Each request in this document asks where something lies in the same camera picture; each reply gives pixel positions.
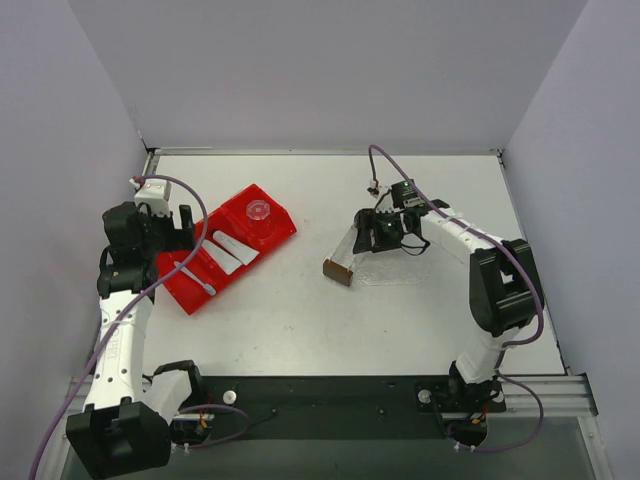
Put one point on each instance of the clear tray brown handles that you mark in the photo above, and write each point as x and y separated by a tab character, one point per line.
404	266

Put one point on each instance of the clear plastic cup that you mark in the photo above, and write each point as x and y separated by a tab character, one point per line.
259	219

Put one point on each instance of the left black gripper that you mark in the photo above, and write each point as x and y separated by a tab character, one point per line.
170	230

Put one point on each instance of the toothpaste tube black cap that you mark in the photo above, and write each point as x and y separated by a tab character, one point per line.
245	254

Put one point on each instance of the grey toothbrush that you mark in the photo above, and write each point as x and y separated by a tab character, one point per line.
209	289

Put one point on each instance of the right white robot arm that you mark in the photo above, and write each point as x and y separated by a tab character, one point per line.
504	288

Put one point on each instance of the toothpaste tube green cap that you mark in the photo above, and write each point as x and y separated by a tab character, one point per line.
225	261

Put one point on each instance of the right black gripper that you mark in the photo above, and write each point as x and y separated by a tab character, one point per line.
364	232

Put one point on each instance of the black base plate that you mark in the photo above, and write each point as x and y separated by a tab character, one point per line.
333	408

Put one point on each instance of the red plastic compartment box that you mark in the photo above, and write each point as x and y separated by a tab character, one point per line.
243	231

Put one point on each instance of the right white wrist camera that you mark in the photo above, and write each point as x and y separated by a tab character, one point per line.
384	203

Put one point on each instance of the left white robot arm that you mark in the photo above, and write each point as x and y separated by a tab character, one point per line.
124	427

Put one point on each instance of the aluminium front rail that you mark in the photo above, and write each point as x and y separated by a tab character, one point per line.
550	395

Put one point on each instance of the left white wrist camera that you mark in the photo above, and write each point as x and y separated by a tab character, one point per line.
152	196

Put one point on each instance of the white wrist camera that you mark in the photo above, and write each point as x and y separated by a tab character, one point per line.
384	203
152	196

